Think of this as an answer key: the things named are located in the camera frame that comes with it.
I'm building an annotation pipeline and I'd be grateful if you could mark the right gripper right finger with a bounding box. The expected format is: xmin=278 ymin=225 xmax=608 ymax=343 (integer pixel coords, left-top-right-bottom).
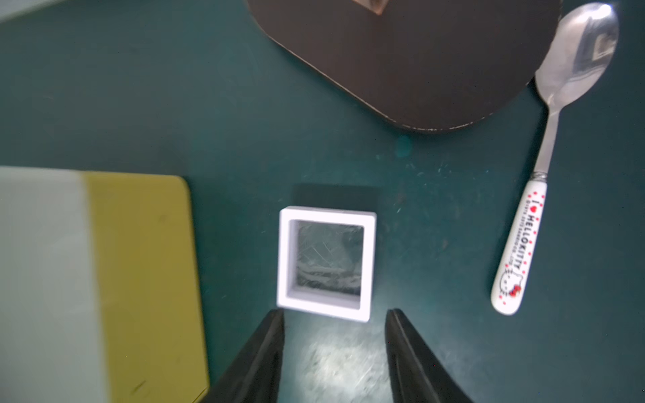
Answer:
xmin=385 ymin=309 xmax=472 ymax=403

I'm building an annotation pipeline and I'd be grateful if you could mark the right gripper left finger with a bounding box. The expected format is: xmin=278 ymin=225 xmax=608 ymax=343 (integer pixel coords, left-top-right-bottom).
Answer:
xmin=203 ymin=309 xmax=285 ymax=403

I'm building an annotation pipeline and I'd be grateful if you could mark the white brooch box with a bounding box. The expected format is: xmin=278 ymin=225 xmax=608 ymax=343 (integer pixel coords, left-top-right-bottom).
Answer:
xmin=276 ymin=206 xmax=377 ymax=322

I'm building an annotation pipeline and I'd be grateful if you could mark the three-tier drawer cabinet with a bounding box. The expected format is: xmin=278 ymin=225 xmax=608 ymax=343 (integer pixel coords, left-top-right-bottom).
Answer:
xmin=1 ymin=166 xmax=210 ymax=402

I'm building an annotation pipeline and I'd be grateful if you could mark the brown metal jewelry stand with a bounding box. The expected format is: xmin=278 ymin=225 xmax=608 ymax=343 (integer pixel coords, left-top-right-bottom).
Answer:
xmin=248 ymin=0 xmax=562 ymax=133

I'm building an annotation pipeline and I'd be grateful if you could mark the hello kitty metal spoon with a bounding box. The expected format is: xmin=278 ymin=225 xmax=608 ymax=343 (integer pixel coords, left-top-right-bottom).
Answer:
xmin=490 ymin=3 xmax=619 ymax=316

